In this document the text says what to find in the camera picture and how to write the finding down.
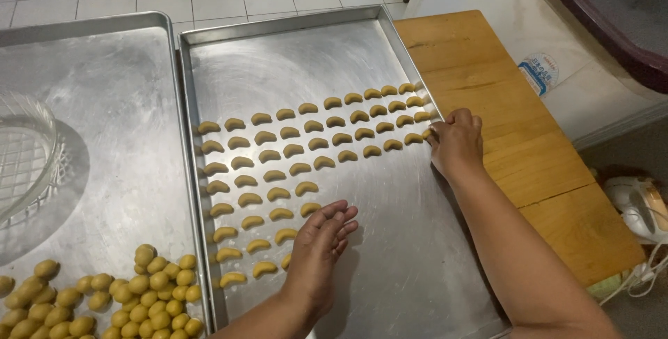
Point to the green cloth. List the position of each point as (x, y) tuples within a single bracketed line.
[(608, 288)]

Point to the pile of yellow dough balls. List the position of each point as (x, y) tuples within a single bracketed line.
[(151, 297)]

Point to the wooden board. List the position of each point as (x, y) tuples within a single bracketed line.
[(522, 119)]

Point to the person's left hand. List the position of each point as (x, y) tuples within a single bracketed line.
[(313, 255)]

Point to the clear glass bowl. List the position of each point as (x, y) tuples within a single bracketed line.
[(26, 161)]

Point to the metal baking tray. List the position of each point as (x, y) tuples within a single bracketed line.
[(120, 146), (391, 250)]

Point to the purple plastic basin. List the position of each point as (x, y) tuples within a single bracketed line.
[(626, 62)]

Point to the person's left fingers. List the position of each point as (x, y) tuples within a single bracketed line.
[(342, 221)]

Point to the round white sticker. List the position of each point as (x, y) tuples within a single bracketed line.
[(540, 72)]

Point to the rows of crescent dough pieces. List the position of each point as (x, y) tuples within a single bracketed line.
[(264, 138)]

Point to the person's right hand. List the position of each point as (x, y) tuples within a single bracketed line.
[(459, 143)]

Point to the single crescent dough cookie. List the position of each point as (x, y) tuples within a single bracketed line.
[(426, 134)]

